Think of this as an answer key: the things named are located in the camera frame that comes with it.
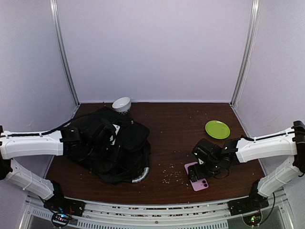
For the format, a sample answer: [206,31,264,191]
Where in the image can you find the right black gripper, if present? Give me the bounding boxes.
[188,160,222,183]

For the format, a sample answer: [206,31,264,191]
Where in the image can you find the pink smartphone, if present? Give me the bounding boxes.
[184,162,209,192]

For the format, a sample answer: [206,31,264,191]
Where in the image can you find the black student backpack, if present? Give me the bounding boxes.
[67,107,151,184]

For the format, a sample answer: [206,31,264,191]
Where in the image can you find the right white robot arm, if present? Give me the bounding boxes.
[187,121,305,211]

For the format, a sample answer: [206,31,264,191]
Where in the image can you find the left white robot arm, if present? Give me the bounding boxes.
[0,118,122,212]

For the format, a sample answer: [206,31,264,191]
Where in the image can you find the green round plate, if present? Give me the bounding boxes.
[205,120,231,140]

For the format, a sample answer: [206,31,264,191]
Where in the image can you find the white patterned ceramic bowl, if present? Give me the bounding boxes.
[112,97,132,115]

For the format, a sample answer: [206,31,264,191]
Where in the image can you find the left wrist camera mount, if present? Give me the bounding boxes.
[110,124,121,146]

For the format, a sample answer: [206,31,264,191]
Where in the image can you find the front aluminium rail base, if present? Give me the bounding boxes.
[19,188,296,229]

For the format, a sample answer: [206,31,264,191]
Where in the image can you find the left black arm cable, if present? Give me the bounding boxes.
[0,113,115,141]

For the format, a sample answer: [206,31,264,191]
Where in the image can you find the right aluminium frame post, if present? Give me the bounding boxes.
[230,0,261,108]

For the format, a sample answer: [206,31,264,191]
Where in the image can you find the aluminium frame post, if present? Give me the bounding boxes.
[50,0,80,106]
[230,0,261,108]

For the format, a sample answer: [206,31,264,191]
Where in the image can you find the left aluminium frame post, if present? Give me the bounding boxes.
[50,0,80,106]

